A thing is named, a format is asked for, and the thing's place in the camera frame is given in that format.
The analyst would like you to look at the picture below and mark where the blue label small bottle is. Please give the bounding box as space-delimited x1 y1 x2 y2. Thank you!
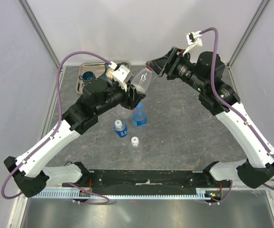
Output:
113 120 128 138

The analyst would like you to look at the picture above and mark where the blue bottle cap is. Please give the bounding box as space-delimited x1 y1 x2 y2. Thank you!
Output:
136 102 143 109

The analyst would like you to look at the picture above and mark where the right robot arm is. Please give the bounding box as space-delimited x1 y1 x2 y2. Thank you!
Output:
146 47 274 189

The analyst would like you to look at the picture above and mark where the blue ceramic cup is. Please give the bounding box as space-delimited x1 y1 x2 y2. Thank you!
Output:
78 71 96 86

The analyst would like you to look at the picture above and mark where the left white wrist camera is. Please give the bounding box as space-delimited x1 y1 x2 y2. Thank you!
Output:
109 61 130 92

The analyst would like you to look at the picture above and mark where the metal tray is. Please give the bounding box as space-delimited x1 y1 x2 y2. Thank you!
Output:
75 61 132 95

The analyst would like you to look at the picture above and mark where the red label water bottle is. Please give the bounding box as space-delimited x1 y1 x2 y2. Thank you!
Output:
117 67 153 119

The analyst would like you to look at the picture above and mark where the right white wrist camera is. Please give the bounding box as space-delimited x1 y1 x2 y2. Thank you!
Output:
183 31 203 56

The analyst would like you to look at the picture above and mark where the blue star-shaped dish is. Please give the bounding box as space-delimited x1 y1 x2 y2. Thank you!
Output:
99 63 113 85

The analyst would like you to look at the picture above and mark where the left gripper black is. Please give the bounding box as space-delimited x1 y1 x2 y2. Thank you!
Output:
96 82 146 116

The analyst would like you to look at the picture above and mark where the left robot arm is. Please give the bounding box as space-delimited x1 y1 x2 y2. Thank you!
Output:
4 78 147 198

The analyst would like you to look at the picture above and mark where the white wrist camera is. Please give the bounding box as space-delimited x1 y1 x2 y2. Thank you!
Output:
109 61 130 92
183 31 203 56

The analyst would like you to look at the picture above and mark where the blue cap water bottle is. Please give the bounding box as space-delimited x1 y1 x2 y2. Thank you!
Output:
132 107 147 128

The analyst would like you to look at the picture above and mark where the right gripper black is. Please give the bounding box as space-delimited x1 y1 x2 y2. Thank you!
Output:
147 46 207 93

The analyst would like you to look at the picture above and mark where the slotted cable duct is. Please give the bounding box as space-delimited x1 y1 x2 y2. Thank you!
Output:
32 188 211 200

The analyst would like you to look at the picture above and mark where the clear small bottle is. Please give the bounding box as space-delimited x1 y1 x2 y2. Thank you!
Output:
128 136 144 162

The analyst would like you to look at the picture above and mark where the small patterned bowl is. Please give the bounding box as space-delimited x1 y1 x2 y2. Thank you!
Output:
105 68 114 80

